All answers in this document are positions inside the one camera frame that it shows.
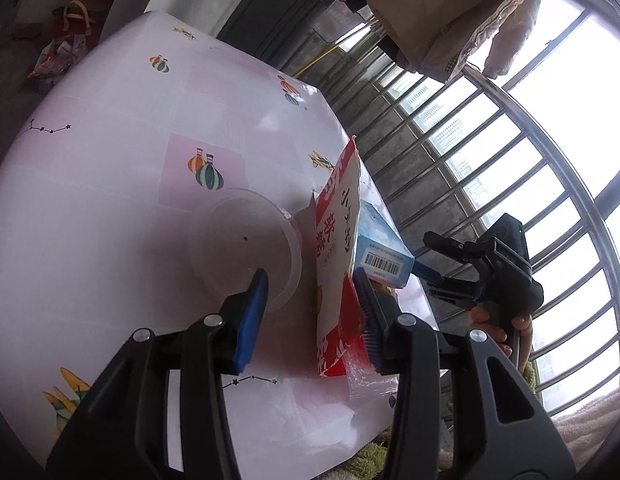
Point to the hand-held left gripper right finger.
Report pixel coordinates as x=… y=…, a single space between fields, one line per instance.
x=367 y=320

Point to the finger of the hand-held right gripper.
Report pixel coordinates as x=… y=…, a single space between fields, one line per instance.
x=460 y=250
x=430 y=274

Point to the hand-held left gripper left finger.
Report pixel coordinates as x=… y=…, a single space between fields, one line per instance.
x=250 y=320

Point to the blue white carton box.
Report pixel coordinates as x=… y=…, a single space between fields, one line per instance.
x=377 y=240

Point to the clear plastic wrapper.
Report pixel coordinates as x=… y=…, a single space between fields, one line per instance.
x=370 y=385

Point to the red white snack bag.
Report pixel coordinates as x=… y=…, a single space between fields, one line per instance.
x=335 y=240

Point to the clear plastic container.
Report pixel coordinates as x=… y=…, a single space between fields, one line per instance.
x=234 y=230

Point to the person's right hand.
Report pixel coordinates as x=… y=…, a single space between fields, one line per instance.
x=485 y=320

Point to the metal balcony railing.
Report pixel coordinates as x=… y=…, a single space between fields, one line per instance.
x=586 y=215

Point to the fluffy green white garment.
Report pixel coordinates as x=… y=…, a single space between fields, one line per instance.
x=595 y=420

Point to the tan hanging jacket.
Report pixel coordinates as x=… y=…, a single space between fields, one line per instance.
x=430 y=10

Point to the dark door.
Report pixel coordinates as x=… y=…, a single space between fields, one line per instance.
x=275 y=15

